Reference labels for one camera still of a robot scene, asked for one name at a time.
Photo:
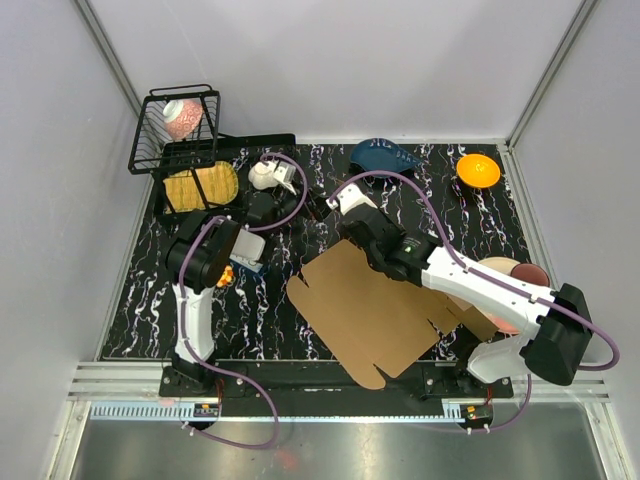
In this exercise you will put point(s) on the dark red cup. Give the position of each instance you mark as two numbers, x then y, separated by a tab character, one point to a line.
530	273

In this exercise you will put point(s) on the white floral plate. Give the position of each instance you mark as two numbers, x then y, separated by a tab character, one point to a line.
502	265

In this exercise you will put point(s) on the brown cardboard box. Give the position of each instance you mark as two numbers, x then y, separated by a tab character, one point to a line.
374	326

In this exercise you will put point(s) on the white flower-shaped cup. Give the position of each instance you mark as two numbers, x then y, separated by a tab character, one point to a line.
261	175

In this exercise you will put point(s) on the black wire dish rack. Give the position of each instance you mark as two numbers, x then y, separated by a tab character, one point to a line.
155	153

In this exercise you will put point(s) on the dark blue leaf dish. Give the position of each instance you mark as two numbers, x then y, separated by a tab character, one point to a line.
379	154

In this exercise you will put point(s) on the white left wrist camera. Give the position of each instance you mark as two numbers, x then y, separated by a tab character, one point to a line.
282	173

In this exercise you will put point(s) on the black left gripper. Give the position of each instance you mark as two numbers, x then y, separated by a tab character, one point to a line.
298	188

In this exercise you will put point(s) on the orange round bowl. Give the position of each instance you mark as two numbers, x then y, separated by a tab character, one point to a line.
478	171

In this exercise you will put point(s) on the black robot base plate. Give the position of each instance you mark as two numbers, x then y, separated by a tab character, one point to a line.
424	380

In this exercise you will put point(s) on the blue white small carton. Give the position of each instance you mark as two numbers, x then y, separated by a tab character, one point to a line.
252	265

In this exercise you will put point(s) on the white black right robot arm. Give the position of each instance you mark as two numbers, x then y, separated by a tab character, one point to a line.
554	326

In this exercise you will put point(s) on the aluminium front rail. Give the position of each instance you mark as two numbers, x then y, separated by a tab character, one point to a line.
130	390

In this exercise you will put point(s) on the orange flower toy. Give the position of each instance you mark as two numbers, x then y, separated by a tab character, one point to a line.
226	278

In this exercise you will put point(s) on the pink patterned ceramic bowl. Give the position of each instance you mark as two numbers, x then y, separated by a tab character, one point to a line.
181	117

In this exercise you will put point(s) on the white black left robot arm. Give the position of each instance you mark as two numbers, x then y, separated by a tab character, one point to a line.
196	258

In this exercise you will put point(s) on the woven bamboo tray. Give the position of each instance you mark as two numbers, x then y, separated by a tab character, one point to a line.
201	188

